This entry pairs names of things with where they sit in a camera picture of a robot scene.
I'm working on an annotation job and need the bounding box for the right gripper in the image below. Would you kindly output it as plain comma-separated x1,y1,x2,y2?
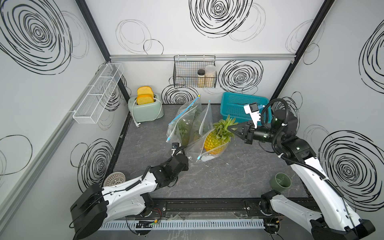
227,120,282,145

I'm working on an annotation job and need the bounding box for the clear zip-top bag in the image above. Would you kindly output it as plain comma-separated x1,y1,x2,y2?
189,102,213,143
186,130,230,163

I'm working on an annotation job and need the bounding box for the yellow pineapple green crown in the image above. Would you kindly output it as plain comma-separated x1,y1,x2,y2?
204,116,238,155

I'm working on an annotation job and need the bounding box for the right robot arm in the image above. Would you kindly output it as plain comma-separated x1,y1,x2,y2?
229,99,376,240

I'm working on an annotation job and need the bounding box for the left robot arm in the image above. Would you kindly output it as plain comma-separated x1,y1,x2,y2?
70,153,189,240

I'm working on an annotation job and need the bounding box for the rear blue-zip clear bag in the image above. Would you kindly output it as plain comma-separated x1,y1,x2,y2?
166,95,203,146

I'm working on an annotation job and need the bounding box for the teal plastic basket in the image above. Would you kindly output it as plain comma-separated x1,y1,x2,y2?
220,92,269,123

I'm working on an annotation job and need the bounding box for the mint green toaster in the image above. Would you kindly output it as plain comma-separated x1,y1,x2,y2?
128,93,164,123

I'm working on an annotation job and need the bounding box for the white-lid spice jar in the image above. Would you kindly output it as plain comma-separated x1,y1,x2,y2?
204,65,217,88

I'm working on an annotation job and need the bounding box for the green ceramic cup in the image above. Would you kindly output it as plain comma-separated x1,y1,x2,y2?
270,173,292,193

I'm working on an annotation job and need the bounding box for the white woven ball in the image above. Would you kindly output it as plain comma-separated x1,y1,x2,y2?
103,172,126,187

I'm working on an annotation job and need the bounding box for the dark-lid spice jar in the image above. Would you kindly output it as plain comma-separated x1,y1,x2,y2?
198,69,205,88

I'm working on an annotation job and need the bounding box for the front yellow toast slice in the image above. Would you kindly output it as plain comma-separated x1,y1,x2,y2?
136,94,155,105

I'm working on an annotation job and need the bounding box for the yellow toast slice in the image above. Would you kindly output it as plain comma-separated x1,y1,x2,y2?
137,86,154,98
136,94,155,105

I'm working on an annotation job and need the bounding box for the rear yellow toast slice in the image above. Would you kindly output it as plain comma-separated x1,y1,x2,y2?
137,86,154,98

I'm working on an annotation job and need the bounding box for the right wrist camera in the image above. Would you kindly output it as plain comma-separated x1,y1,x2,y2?
244,103,261,129

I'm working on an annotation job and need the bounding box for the white toaster cable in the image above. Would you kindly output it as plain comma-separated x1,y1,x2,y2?
130,96,163,128

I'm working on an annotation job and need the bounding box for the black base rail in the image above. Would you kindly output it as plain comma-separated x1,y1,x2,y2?
140,198,266,218

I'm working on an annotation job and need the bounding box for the black wire wall basket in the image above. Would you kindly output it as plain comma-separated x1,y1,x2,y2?
173,55,217,88

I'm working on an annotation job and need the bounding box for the grey slotted cable duct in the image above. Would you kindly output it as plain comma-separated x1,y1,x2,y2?
100,219,265,231

